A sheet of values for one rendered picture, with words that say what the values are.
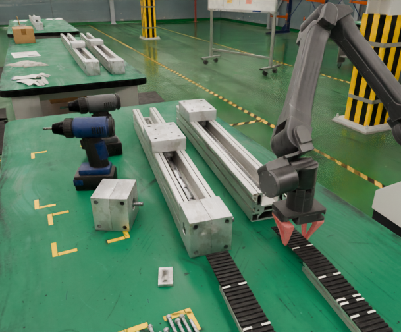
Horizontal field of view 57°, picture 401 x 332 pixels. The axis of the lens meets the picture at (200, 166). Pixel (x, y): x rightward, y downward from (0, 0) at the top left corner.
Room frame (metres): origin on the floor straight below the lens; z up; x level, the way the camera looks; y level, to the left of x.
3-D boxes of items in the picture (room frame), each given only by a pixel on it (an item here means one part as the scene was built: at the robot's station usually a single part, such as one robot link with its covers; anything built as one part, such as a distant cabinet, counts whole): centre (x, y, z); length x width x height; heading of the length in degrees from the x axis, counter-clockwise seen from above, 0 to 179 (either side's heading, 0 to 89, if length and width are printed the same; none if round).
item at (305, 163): (0.69, -0.21, 0.98); 0.07 x 0.06 x 0.07; 121
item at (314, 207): (0.69, -0.22, 0.91); 0.10 x 0.07 x 0.07; 107
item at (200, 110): (1.44, 0.01, 0.87); 0.16 x 0.11 x 0.07; 17
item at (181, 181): (1.14, 0.12, 0.82); 0.80 x 0.10 x 0.09; 17
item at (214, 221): (0.72, -0.02, 0.83); 0.12 x 0.09 x 0.10; 107
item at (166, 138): (1.14, 0.12, 0.87); 0.16 x 0.11 x 0.07; 17
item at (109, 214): (0.81, 0.20, 0.83); 0.11 x 0.10 x 0.10; 86
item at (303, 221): (0.70, -0.23, 0.84); 0.07 x 0.07 x 0.09; 17
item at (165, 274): (0.59, 0.07, 0.78); 0.05 x 0.03 x 0.01; 4
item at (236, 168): (1.20, -0.06, 0.82); 0.80 x 0.10 x 0.09; 17
